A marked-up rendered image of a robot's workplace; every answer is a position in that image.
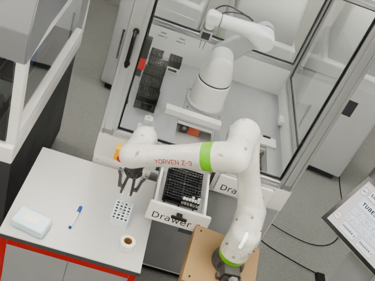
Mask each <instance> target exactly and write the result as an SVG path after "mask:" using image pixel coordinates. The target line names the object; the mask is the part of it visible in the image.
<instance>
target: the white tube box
mask: <svg viewBox="0 0 375 281"><path fill-rule="evenodd" d="M129 204H130V203H129V202H124V204H123V205H122V200H119V199H117V200H116V203H115V205H114V208H113V211H112V214H111V216H110V219H109V223H111V224H115V225H118V226H121V227H124V228H126V227H127V224H128V221H129V217H130V215H131V212H132V209H133V205H134V204H132V206H131V207H129ZM119 209H121V210H122V211H121V213H119V212H118V211H119ZM126 215H128V218H126Z"/></svg>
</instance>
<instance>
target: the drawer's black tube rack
mask: <svg viewBox="0 0 375 281"><path fill-rule="evenodd" d="M181 169H183V170H181ZM176 170H177V171H176ZM191 172H192V173H191ZM187 173H188V174H187ZM196 174H197V175H196ZM201 175H202V176H201ZM195 176H196V177H195ZM202 182H203V174H201V173H197V172H194V171H191V170H188V169H184V168H180V169H179V168H172V167H169V169H168V171H167V176H166V182H165V186H164V192H167V193H171V194H174V195H177V196H181V197H182V198H183V197H184V196H185V197H186V198H187V197H188V198H191V200H192V197H193V196H194V197H195V198H194V200H197V201H198V198H200V197H201V188H202ZM164 192H163V195H162V200H163V202H165V201H167V202H170V203H173V204H177V205H178V207H179V206H183V207H187V208H190V209H192V211H194V210H196V211H197V210H198V208H195V207H193V205H192V206H190V204H189V206H188V205H187V203H186V205H184V204H182V203H181V202H182V201H181V200H178V199H175V198H172V197H168V196H165V195H164ZM195 206H196V205H195Z"/></svg>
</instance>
